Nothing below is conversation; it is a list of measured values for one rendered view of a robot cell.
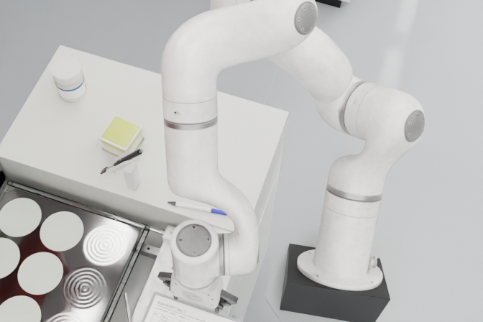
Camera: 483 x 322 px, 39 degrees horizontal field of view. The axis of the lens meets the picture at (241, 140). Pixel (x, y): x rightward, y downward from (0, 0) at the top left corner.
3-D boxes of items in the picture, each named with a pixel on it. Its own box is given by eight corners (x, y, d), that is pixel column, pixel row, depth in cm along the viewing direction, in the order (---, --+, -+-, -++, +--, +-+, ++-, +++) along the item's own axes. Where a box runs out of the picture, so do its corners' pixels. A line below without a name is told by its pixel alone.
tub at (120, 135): (101, 152, 164) (98, 137, 158) (118, 128, 167) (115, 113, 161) (129, 164, 162) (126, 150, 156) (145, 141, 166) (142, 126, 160)
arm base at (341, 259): (371, 257, 163) (386, 183, 159) (391, 295, 145) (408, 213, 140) (292, 249, 162) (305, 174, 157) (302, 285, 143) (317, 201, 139)
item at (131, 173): (111, 185, 159) (103, 157, 148) (118, 171, 161) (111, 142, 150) (136, 193, 158) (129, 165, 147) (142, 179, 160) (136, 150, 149)
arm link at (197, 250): (222, 245, 132) (173, 246, 131) (223, 215, 121) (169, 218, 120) (223, 287, 128) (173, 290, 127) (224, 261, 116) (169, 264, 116)
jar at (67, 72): (54, 98, 171) (45, 75, 163) (66, 76, 175) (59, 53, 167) (80, 106, 170) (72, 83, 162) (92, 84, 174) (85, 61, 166)
